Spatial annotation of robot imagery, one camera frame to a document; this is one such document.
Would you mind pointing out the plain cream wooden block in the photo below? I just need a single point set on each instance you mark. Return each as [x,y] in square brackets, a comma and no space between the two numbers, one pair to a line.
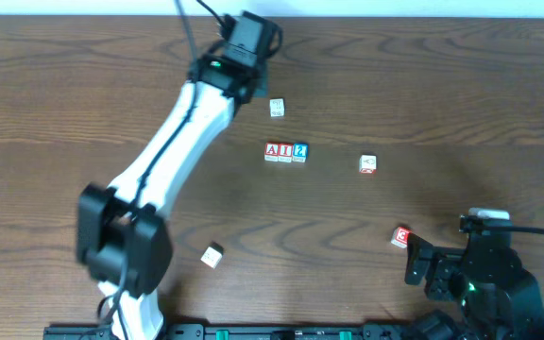
[212,255]

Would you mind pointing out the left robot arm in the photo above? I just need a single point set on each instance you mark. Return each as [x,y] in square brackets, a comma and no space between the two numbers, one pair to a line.
[122,235]

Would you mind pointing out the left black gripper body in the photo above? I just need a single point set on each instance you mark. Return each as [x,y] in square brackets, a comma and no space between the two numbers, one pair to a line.
[263,82]

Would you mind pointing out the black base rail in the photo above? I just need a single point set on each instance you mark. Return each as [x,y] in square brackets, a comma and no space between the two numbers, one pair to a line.
[369,331]

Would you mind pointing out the white block top centre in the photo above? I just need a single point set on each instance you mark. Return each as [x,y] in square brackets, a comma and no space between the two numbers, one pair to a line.
[276,107]

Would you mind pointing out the red letter I block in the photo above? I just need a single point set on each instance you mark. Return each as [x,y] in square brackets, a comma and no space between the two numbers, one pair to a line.
[285,153]

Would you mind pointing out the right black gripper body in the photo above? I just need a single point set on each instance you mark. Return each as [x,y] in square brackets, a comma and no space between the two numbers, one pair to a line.
[432,265]

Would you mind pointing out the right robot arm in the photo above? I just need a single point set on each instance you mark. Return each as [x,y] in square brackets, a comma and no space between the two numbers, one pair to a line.
[498,298]

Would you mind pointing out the blue number 2 block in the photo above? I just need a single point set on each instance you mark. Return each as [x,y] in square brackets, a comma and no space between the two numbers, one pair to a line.
[300,152]

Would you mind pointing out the red letter E block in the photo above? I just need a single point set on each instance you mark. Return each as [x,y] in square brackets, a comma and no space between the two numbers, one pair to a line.
[400,237]

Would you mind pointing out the red letter A block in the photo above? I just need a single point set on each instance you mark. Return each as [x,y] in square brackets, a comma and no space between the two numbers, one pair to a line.
[271,152]

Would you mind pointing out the white block with red side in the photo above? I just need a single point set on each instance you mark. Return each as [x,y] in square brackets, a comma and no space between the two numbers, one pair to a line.
[368,164]

